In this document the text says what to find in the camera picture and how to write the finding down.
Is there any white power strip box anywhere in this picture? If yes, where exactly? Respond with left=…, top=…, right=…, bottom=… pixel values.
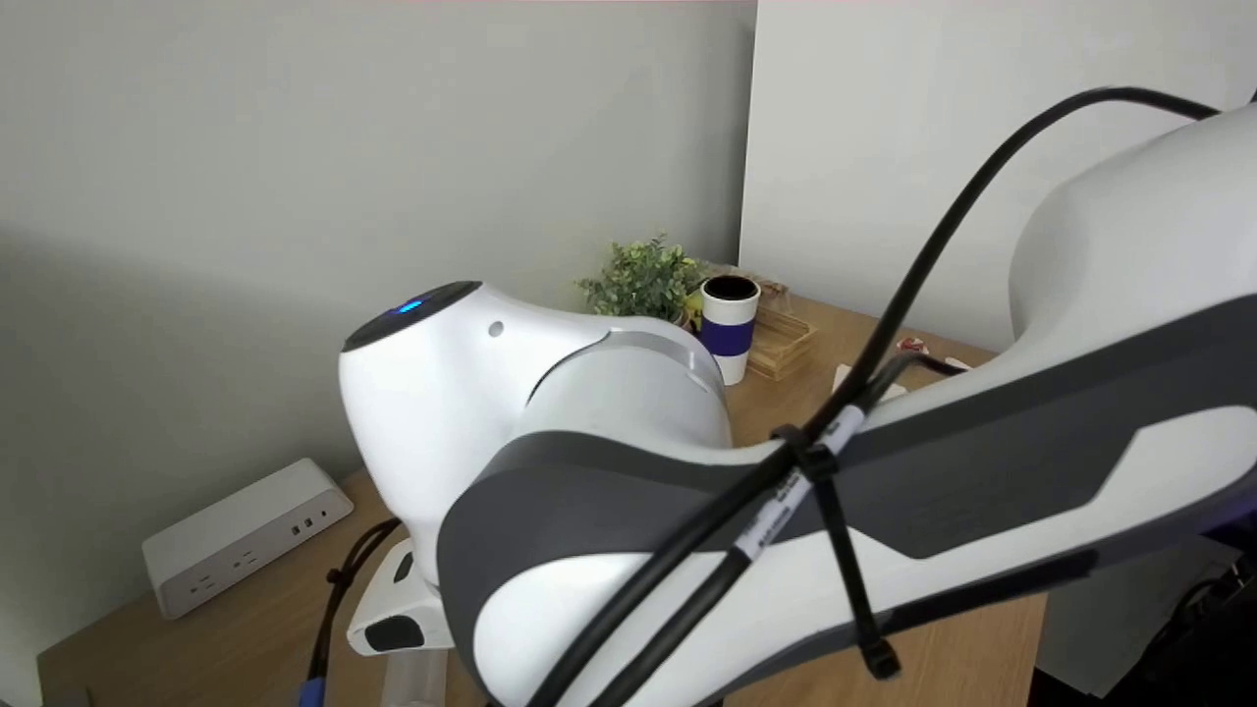
left=136, top=457, right=358, bottom=623

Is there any green plant in pink pot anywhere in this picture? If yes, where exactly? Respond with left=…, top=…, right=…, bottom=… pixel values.
left=576, top=234, right=711, bottom=330

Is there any white mug with purple band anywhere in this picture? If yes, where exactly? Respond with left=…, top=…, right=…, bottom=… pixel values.
left=694, top=270, right=764, bottom=387

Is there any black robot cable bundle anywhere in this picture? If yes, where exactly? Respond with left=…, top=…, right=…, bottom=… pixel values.
left=294, top=81, right=1229, bottom=707

